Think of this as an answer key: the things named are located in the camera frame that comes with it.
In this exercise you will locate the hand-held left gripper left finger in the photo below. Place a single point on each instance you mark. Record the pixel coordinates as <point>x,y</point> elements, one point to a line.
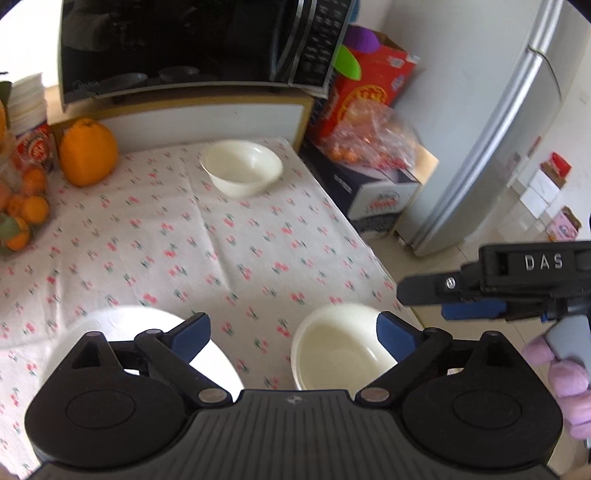
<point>191,337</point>

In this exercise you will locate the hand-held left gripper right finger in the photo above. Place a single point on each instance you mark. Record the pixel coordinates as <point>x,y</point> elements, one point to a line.
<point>397,337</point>

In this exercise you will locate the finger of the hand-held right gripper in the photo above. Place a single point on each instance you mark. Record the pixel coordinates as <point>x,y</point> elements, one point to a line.
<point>471,309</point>
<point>429,288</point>

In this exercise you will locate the cream ceramic bowl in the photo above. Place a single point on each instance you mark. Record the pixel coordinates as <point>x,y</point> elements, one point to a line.
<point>332,346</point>

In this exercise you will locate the white plate with embossed swirls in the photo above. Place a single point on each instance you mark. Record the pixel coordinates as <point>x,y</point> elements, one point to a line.
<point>115,323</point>

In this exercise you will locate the person's right hand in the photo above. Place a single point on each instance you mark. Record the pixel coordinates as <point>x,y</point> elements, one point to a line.
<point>570,378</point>

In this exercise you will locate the pink cardboard box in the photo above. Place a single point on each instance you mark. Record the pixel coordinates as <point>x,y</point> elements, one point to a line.
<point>565,226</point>

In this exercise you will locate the cherry print tablecloth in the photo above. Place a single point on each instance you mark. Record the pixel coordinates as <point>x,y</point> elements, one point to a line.
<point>184,240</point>

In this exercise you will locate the white and blue cardboard box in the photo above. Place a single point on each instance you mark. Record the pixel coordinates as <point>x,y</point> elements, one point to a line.
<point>383,198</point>

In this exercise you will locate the red and white box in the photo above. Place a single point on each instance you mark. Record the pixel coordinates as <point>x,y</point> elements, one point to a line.
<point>556,168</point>

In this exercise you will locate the silver refrigerator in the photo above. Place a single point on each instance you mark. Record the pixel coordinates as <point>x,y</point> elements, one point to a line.
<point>485,138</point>

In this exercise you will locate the plastic bag of oranges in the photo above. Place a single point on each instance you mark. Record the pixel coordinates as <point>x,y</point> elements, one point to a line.
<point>374,134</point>

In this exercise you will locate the white deep bowl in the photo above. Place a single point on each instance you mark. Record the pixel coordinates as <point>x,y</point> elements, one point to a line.
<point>242,168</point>

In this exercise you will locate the large orange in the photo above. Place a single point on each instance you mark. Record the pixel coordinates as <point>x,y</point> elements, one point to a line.
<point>87,154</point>

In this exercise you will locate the glass teapot with kumquats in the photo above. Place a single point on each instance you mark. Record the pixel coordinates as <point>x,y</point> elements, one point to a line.
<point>21,207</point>

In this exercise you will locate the red cardboard box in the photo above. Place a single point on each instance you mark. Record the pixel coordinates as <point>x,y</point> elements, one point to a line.
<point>374,78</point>

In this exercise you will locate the white wooden-edged shelf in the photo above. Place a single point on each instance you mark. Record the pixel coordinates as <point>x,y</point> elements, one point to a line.
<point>207,120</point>

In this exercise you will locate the green plastic item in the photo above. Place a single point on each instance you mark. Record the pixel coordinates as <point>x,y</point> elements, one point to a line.
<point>347,62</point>

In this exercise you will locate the purple plastic item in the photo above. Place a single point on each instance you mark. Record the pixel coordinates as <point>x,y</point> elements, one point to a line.
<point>364,39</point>

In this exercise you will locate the stack of white containers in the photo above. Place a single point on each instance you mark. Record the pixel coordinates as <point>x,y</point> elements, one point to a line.
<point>28,104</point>

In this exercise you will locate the black microwave oven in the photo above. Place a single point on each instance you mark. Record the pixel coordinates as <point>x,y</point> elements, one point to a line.
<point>184,41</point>

